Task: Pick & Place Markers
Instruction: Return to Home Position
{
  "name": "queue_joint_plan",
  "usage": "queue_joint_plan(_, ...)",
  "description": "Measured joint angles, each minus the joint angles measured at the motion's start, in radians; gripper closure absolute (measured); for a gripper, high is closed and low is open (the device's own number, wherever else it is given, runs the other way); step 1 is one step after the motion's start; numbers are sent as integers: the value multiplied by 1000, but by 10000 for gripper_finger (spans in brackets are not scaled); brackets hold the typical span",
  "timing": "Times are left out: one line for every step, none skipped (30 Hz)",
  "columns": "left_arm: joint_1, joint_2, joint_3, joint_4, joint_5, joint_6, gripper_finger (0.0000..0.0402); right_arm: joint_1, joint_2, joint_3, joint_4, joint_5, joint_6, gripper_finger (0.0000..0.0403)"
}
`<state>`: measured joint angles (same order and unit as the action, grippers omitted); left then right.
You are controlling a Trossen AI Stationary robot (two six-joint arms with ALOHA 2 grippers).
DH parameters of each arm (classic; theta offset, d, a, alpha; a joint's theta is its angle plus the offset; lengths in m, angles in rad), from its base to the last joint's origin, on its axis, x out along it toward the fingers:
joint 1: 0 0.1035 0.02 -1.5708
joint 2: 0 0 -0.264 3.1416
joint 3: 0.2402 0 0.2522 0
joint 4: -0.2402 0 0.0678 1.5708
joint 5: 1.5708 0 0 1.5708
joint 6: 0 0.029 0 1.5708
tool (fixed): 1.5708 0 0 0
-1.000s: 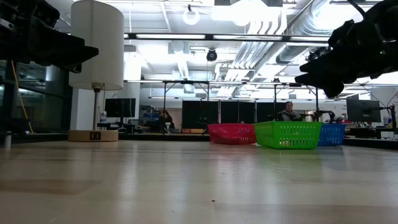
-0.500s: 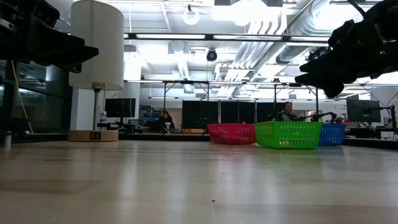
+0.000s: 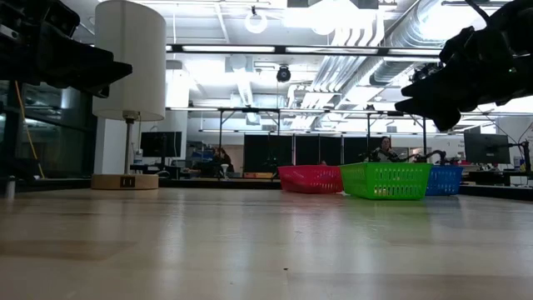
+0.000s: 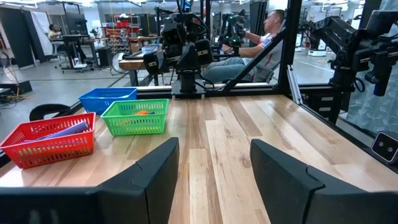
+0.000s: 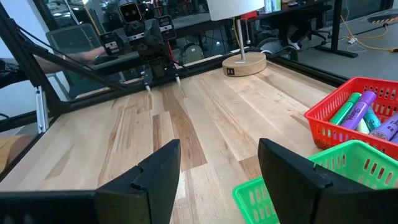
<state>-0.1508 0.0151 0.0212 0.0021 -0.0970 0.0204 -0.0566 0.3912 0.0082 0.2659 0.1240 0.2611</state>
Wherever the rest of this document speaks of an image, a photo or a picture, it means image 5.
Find silver metal bar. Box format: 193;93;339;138
34;86;50;134

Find green plastic basket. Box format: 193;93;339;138
232;139;398;224

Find teal highlighter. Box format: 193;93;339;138
363;106;382;132

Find green marker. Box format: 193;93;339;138
329;92;363;126

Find person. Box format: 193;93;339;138
0;45;107;90

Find yellow cable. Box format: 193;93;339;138
340;14;398;53

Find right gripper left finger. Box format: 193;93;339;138
0;139;182;224

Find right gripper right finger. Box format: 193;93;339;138
257;138;398;224

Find red plastic basket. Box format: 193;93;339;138
303;77;398;161

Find dark grey panel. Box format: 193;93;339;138
45;23;103;55

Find white lamp wooden base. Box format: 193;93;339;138
206;0;267;77

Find purple highlighter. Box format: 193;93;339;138
341;90;377;131

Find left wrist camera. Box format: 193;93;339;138
118;1;143;25

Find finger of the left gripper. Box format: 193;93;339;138
144;18;165;52
115;27;135;54

